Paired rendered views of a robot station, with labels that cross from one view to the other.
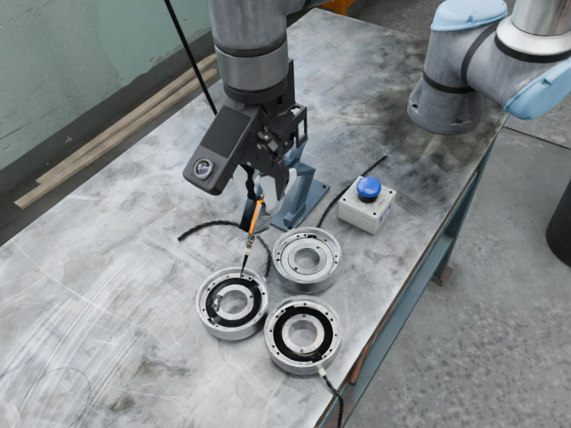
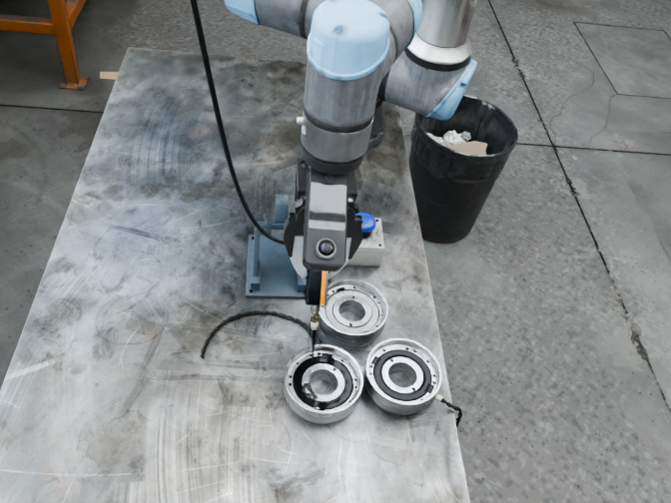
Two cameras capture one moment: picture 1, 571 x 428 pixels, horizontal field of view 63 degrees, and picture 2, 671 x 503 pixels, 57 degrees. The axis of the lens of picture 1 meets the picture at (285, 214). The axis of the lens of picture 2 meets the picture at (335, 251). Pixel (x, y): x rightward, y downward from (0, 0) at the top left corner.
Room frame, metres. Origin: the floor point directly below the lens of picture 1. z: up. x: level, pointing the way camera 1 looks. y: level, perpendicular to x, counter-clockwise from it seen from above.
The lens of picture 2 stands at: (0.06, 0.42, 1.55)
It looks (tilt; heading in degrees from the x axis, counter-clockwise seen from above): 47 degrees down; 312
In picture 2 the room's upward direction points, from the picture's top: 10 degrees clockwise
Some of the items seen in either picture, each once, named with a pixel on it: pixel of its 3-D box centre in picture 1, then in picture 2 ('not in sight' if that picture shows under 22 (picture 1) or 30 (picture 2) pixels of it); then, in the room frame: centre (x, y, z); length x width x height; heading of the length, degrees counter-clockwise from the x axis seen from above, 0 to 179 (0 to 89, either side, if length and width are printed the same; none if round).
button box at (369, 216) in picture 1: (368, 202); (359, 238); (0.52, -0.14, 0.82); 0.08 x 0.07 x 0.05; 142
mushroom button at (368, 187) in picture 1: (367, 194); (361, 230); (0.51, -0.14, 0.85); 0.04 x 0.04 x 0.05
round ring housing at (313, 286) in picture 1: (307, 261); (351, 313); (0.41, -0.03, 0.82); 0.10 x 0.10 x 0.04
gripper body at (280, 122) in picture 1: (262, 115); (327, 181); (0.45, 0.02, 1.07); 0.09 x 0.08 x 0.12; 143
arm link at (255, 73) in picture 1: (250, 57); (333, 130); (0.45, 0.03, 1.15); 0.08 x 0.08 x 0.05
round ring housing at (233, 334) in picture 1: (234, 304); (323, 385); (0.34, 0.08, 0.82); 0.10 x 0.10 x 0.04
